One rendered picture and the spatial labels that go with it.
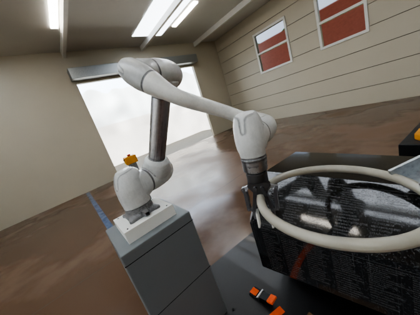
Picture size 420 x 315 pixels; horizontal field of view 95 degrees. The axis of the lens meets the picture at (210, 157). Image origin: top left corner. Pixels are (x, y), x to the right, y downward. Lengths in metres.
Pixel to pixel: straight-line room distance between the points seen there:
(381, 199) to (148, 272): 1.08
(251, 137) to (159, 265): 0.83
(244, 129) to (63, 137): 6.59
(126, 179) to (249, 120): 0.75
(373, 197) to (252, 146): 0.58
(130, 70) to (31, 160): 6.27
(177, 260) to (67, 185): 6.07
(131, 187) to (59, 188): 5.99
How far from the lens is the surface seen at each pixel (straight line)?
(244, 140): 0.64
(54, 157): 7.00
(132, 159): 2.21
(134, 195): 1.14
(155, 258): 1.15
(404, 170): 0.92
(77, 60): 7.54
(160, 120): 1.08
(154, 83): 0.83
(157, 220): 1.14
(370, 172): 0.93
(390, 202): 1.02
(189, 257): 1.26
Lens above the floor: 1.32
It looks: 14 degrees down
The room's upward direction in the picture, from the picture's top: 18 degrees counter-clockwise
